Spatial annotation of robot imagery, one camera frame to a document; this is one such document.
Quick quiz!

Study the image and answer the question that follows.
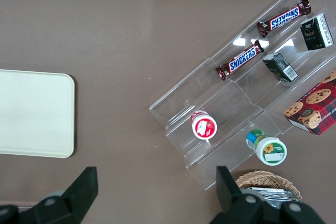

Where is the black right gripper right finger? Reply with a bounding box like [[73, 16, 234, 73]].
[[209, 166, 266, 224]]

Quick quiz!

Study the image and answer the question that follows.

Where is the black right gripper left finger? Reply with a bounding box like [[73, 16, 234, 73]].
[[18, 166, 99, 224]]

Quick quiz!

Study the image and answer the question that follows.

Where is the light wicker basket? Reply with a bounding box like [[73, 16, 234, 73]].
[[234, 169, 303, 202]]

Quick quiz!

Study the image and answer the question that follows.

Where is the aluminium foil tray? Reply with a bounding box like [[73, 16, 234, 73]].
[[243, 186, 300, 209]]

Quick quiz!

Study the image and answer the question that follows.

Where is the cream plastic tray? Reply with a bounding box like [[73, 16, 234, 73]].
[[0, 69, 76, 159]]

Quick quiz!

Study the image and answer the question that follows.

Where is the green lidded snack cup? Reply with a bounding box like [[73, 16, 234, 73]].
[[245, 129, 288, 167]]

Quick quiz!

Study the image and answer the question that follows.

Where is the red lidded yogurt cup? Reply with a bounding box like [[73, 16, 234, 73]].
[[190, 109, 218, 140]]

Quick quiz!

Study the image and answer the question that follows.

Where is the clear acrylic stepped stand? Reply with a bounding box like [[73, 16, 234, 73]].
[[148, 0, 336, 191]]

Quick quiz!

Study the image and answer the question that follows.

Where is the red tartan cookie box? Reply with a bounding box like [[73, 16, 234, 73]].
[[283, 69, 336, 136]]

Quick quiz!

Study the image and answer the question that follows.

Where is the Snickers chocolate bar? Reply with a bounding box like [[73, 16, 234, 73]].
[[256, 0, 313, 38], [215, 39, 269, 81]]

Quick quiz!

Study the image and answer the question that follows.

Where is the small black drink carton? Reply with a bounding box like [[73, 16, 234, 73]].
[[262, 52, 300, 83]]

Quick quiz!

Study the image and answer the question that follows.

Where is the small black white carton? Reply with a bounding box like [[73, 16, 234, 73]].
[[299, 14, 335, 51]]

